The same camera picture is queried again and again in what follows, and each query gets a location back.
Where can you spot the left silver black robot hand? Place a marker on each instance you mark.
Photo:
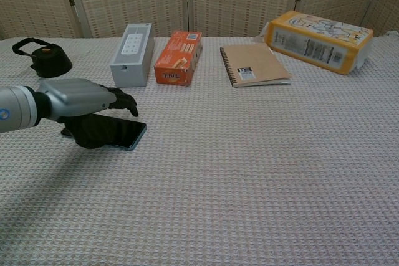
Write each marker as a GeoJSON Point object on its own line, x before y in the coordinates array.
{"type": "Point", "coordinates": [78, 94]}

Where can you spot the smartphone black screen teal back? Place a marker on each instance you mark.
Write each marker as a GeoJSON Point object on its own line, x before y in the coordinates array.
{"type": "Point", "coordinates": [131, 132]}

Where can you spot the black lid with loop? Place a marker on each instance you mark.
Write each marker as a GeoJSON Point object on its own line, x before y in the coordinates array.
{"type": "Point", "coordinates": [50, 60]}

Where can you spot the grey power strip box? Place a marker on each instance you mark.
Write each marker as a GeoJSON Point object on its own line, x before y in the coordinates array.
{"type": "Point", "coordinates": [131, 60]}

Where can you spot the orange cardboard box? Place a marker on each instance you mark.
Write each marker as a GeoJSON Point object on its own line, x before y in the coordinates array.
{"type": "Point", "coordinates": [174, 60]}

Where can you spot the beige woven tablecloth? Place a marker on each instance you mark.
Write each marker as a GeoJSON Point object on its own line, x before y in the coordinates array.
{"type": "Point", "coordinates": [218, 169]}

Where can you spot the brown spiral notebook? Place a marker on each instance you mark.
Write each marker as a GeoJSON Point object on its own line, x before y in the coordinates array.
{"type": "Point", "coordinates": [252, 63]}

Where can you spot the yellow rabbit snack box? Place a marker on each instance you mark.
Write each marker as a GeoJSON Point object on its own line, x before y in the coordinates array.
{"type": "Point", "coordinates": [311, 45]}

